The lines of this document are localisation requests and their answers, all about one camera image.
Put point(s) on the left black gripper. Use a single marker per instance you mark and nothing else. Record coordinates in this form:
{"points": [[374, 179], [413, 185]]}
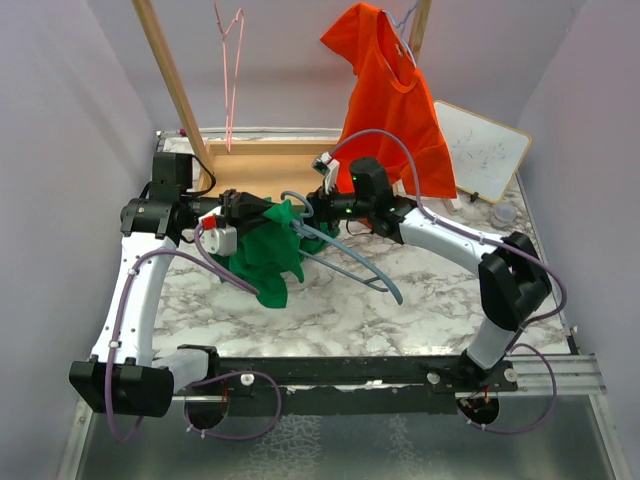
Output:
{"points": [[240, 209]]}

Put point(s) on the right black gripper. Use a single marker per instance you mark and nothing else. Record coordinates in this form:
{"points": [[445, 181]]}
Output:
{"points": [[322, 208]]}

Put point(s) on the green t shirt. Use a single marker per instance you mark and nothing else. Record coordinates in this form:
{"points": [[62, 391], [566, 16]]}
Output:
{"points": [[270, 250]]}

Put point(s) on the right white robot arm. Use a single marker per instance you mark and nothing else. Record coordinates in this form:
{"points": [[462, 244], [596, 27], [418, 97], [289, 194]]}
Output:
{"points": [[513, 283]]}

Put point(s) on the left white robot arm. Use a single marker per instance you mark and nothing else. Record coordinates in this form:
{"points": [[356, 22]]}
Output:
{"points": [[121, 375]]}

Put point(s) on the orange t shirt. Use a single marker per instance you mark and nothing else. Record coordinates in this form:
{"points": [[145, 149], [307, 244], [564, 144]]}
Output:
{"points": [[390, 94]]}

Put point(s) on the lilac hanger under orange shirt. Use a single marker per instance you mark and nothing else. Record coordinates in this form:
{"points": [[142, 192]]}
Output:
{"points": [[400, 27]]}

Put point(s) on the wooden clothes rack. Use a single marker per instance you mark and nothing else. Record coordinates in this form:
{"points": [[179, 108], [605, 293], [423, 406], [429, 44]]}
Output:
{"points": [[292, 92]]}

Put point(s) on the small whiteboard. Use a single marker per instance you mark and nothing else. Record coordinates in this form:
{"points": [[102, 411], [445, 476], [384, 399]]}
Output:
{"points": [[485, 154]]}

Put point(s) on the clear plastic cup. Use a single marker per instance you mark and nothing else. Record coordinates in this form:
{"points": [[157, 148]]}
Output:
{"points": [[503, 215]]}

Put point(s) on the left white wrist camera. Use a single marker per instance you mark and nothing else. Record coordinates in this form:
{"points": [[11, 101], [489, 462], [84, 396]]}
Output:
{"points": [[217, 237]]}

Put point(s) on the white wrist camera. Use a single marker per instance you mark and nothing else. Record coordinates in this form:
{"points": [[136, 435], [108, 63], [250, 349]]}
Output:
{"points": [[217, 237], [328, 167]]}

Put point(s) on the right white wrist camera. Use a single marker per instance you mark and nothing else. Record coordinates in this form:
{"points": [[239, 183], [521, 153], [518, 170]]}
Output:
{"points": [[328, 167]]}

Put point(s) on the pink wire hanger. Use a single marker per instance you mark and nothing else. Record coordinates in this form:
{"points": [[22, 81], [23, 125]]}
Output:
{"points": [[230, 67]]}

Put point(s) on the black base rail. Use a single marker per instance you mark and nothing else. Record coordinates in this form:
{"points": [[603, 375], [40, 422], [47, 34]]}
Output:
{"points": [[325, 386]]}

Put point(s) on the aluminium frame rail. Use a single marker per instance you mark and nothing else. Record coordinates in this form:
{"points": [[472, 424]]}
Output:
{"points": [[574, 375]]}

